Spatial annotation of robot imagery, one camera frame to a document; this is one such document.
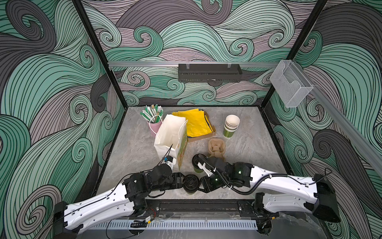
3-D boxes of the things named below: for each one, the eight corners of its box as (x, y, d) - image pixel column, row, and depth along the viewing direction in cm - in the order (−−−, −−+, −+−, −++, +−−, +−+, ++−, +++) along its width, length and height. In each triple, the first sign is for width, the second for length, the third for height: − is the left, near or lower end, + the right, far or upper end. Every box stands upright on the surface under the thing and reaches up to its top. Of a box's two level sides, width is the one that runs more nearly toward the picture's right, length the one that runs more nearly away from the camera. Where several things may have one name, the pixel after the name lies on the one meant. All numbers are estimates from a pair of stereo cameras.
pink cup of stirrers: (146, 135, 103) (139, 116, 88) (149, 123, 110) (143, 104, 95) (164, 135, 103) (160, 116, 88) (166, 123, 110) (162, 104, 95)
